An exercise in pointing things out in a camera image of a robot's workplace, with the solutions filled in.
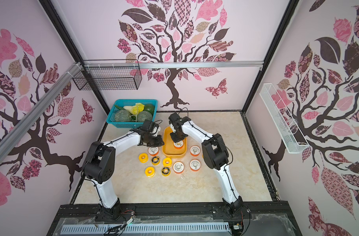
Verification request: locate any green pumpkin right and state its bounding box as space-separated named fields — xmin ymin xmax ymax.
xmin=137 ymin=111 xmax=153 ymax=123

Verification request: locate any aluminium rail on wall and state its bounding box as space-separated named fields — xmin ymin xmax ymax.
xmin=0 ymin=63 xmax=82 ymax=163
xmin=84 ymin=61 xmax=264 ymax=69

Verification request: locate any yellow plastic storage box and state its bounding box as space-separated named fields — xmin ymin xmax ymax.
xmin=162 ymin=127 xmax=187 ymax=159

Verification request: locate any green pumpkin left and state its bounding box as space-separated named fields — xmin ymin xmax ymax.
xmin=114 ymin=110 xmax=132 ymax=123

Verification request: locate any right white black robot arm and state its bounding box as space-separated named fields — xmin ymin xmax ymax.
xmin=169 ymin=113 xmax=244 ymax=217

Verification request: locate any green pumpkin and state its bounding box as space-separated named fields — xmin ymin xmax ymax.
xmin=114 ymin=110 xmax=132 ymax=123
xmin=137 ymin=111 xmax=153 ymax=123

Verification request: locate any black wire wall basket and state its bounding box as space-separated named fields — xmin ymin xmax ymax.
xmin=73 ymin=59 xmax=142 ymax=90

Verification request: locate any teal plastic basket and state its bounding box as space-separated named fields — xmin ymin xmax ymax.
xmin=106 ymin=99 xmax=158 ymax=128

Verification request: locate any aluminium rail on left wall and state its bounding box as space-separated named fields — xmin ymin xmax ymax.
xmin=0 ymin=63 xmax=82 ymax=163

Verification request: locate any yellow black tape roll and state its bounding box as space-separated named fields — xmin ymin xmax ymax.
xmin=161 ymin=167 xmax=171 ymax=177
xmin=151 ymin=156 xmax=160 ymax=166

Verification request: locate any aluminium rail on back wall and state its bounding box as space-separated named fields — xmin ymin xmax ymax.
xmin=84 ymin=61 xmax=264 ymax=69

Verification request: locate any white wire wall shelf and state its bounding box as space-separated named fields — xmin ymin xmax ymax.
xmin=259 ymin=83 xmax=310 ymax=154

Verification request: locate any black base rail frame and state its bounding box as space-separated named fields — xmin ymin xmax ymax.
xmin=47 ymin=201 xmax=302 ymax=236

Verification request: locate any orange white sealing tape roll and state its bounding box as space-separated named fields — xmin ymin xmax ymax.
xmin=190 ymin=145 xmax=201 ymax=157
xmin=148 ymin=147 xmax=159 ymax=156
xmin=189 ymin=159 xmax=201 ymax=172
xmin=173 ymin=161 xmax=184 ymax=174
xmin=174 ymin=141 xmax=184 ymax=149

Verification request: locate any yellow white vegetable toy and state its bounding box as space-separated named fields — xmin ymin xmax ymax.
xmin=123 ymin=103 xmax=145 ymax=115

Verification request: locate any green round fruit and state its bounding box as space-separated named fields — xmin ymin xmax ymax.
xmin=144 ymin=104 xmax=155 ymax=115

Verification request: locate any white slotted cable duct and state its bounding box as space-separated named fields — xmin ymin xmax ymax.
xmin=58 ymin=222 xmax=231 ymax=236

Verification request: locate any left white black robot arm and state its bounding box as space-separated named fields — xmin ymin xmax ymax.
xmin=82 ymin=120 xmax=165 ymax=220

